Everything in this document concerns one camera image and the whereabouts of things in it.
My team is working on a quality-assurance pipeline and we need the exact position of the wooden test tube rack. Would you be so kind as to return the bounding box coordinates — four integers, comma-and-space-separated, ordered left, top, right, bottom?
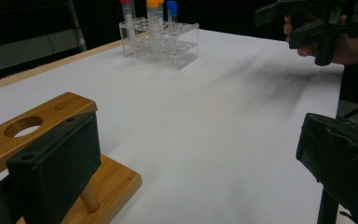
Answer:
0, 91, 143, 224

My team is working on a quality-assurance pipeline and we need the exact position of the clear acrylic test tube rack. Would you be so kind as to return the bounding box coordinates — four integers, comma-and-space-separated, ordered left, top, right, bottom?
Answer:
118, 17, 200, 71

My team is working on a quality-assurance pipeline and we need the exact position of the blue-capped test tube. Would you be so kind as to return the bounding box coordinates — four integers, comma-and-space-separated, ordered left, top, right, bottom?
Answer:
166, 0, 176, 24
169, 3, 179, 35

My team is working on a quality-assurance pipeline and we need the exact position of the white table sheet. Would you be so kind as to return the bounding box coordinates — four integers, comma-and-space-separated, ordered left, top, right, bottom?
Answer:
0, 29, 345, 224

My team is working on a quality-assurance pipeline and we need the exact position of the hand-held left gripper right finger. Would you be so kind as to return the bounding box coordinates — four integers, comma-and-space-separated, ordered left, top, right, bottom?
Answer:
296, 112, 358, 224

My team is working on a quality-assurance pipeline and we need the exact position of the orange-capped test tube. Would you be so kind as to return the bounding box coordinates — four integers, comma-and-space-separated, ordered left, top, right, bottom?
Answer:
146, 0, 160, 50
158, 0, 166, 32

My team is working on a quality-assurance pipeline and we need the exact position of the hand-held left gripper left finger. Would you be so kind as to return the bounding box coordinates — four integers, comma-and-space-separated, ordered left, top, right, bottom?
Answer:
6, 111, 103, 224

